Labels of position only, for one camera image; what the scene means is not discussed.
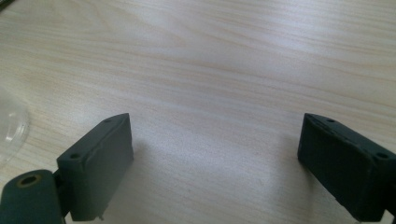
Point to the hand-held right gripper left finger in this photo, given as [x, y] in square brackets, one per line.
[93, 168]

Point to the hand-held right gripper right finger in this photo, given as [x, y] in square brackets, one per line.
[348, 168]

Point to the clear plastic cup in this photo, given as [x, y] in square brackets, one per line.
[12, 130]

